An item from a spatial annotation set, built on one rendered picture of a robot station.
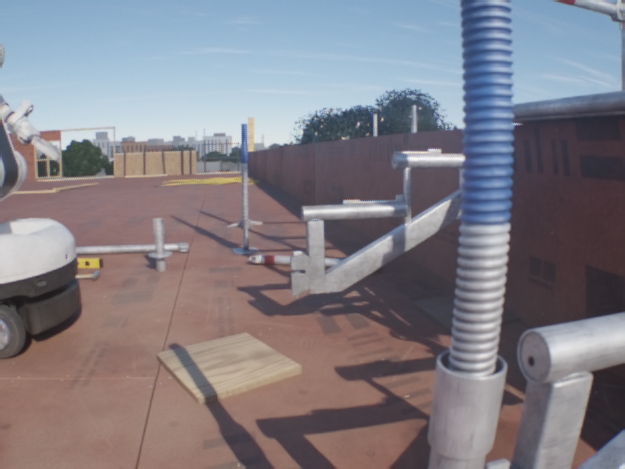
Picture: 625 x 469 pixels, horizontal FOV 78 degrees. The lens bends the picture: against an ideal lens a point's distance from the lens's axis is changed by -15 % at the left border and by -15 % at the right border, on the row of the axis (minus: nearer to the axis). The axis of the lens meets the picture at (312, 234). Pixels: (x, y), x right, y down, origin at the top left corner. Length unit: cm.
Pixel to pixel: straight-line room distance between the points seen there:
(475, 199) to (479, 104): 7
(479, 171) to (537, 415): 23
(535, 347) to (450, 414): 10
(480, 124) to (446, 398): 20
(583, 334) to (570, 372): 3
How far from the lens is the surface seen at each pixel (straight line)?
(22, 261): 143
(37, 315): 149
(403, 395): 115
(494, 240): 33
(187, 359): 131
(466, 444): 38
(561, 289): 153
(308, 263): 142
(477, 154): 32
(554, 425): 45
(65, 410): 118
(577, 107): 129
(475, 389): 35
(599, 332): 44
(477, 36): 33
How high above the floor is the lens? 57
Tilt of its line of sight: 10 degrees down
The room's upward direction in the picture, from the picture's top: straight up
